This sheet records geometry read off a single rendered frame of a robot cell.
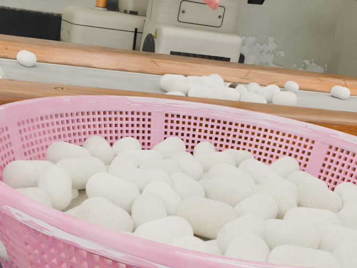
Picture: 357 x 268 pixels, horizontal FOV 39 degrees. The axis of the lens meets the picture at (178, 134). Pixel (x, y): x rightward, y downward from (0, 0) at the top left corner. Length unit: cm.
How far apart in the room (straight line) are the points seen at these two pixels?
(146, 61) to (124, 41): 71
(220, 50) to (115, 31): 35
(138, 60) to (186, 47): 47
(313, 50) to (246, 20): 50
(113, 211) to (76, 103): 14
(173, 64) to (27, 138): 49
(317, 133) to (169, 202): 16
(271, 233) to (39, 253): 12
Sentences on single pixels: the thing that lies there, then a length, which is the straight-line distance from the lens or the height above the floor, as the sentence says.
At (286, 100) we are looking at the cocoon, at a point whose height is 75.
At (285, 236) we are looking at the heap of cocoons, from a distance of 25.
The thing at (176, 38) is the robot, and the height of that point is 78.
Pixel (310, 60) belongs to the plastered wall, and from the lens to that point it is 320.
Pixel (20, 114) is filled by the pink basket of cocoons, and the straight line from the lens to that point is 32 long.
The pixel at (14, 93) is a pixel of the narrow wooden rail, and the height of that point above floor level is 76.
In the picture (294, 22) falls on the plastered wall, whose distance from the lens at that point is 310.
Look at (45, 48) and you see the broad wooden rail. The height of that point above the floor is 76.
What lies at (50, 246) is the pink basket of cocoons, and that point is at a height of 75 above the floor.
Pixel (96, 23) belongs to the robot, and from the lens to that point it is 146.
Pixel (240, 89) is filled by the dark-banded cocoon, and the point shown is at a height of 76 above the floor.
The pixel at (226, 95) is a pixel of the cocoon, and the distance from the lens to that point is 58.
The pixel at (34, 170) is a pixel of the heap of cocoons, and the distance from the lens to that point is 29.
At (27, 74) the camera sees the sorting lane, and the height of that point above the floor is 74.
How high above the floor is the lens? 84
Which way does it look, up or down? 13 degrees down
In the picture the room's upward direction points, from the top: 8 degrees clockwise
